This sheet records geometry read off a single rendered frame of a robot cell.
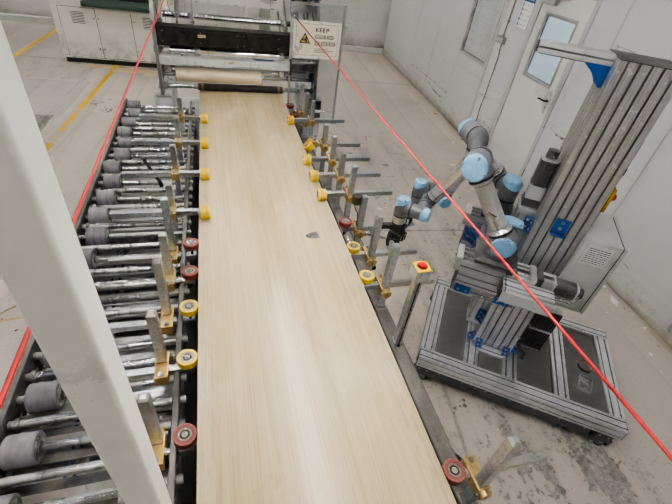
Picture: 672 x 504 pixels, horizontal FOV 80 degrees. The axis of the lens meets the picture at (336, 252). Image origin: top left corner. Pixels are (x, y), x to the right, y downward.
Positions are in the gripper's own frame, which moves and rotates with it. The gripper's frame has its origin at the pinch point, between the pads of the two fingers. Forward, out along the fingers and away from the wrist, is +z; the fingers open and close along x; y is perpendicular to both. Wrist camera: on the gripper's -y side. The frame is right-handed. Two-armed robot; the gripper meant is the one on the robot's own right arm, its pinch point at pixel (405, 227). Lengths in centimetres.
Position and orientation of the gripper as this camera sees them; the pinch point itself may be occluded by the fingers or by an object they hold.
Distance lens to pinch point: 269.8
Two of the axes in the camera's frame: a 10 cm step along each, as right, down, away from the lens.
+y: 9.6, -0.7, 2.7
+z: -1.2, 7.7, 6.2
